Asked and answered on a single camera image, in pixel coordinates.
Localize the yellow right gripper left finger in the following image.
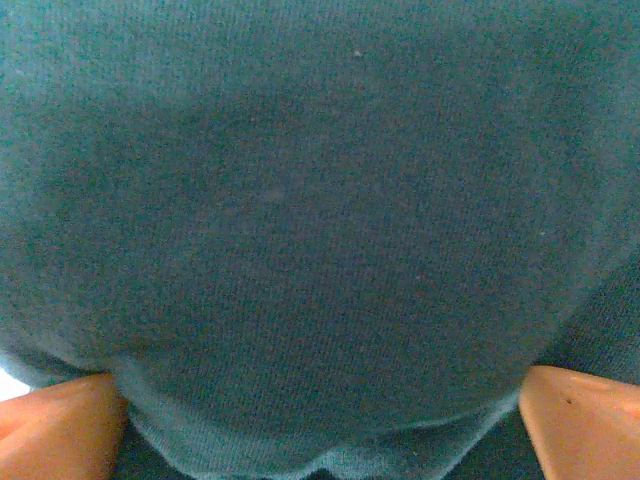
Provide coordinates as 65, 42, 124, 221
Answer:
0, 372, 132, 480

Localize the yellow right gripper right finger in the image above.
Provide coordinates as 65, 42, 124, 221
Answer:
517, 364, 640, 480

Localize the dark green t-shirt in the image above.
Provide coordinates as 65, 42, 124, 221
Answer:
0, 0, 640, 480

